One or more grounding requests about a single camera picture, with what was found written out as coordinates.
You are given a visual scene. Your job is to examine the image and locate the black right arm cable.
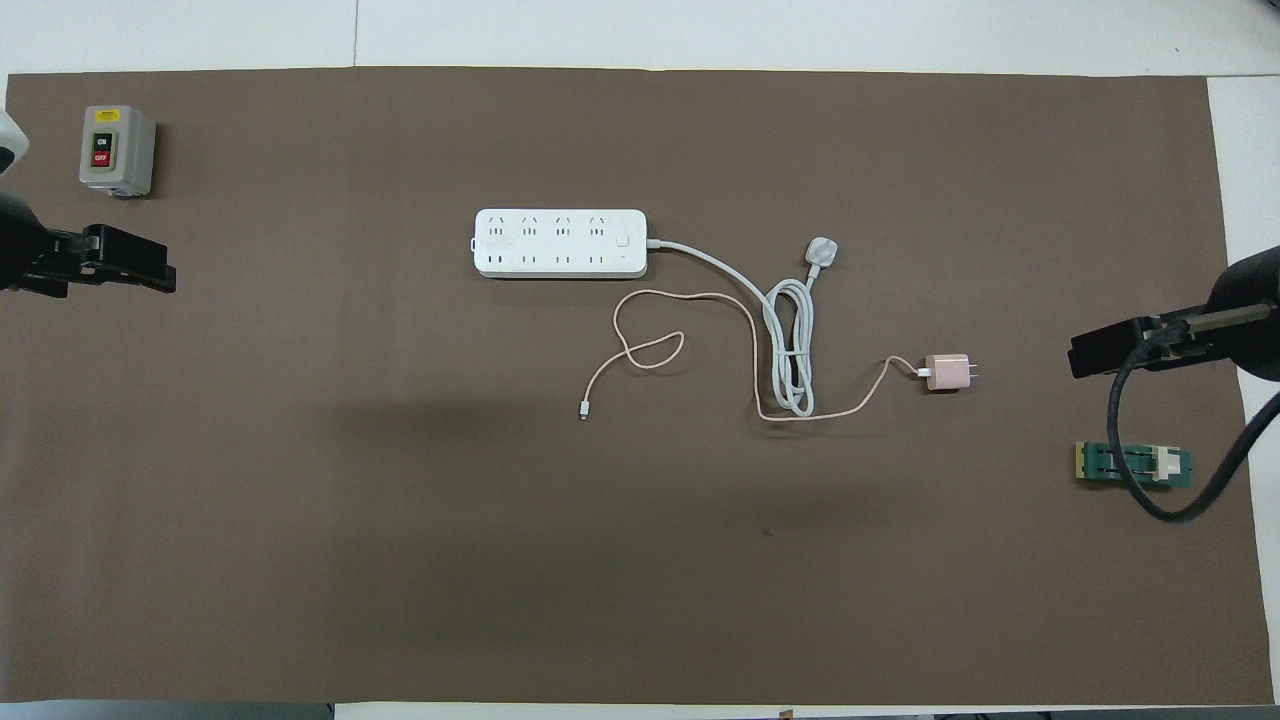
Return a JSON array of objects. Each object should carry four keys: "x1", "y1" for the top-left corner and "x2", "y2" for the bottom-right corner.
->
[{"x1": 1105, "y1": 305, "x2": 1280, "y2": 523}]

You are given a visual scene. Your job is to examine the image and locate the brown table mat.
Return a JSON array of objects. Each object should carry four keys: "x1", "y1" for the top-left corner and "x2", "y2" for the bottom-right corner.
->
[{"x1": 0, "y1": 67, "x2": 1273, "y2": 705}]

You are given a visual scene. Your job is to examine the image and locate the pink charging cable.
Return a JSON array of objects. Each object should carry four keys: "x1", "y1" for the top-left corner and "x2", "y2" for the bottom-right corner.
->
[{"x1": 578, "y1": 290, "x2": 931, "y2": 423}]

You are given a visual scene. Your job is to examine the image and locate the white power cord with plug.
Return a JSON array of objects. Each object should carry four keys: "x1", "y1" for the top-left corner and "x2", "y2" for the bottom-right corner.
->
[{"x1": 645, "y1": 236, "x2": 840, "y2": 419}]

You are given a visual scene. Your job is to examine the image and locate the pink charger block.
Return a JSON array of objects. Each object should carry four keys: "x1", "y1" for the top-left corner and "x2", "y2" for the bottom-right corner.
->
[{"x1": 921, "y1": 352, "x2": 978, "y2": 392}]

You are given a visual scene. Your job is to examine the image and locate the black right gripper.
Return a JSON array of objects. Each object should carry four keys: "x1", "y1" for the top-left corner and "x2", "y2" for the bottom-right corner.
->
[{"x1": 1068, "y1": 245, "x2": 1280, "y2": 381}]

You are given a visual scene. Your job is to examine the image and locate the white power strip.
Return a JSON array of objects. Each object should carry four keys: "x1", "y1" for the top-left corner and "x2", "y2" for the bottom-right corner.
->
[{"x1": 473, "y1": 208, "x2": 648, "y2": 280}]

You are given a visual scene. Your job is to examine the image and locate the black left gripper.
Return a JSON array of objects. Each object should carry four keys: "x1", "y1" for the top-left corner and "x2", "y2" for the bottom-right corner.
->
[{"x1": 0, "y1": 190, "x2": 178, "y2": 298}]

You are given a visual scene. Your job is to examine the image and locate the green knife switch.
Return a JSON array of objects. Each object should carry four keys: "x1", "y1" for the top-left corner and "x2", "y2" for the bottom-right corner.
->
[{"x1": 1075, "y1": 441, "x2": 1195, "y2": 492}]

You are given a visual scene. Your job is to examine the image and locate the grey on-off switch box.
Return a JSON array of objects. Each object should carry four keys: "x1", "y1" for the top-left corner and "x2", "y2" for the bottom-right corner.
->
[{"x1": 79, "y1": 105, "x2": 158, "y2": 199}]

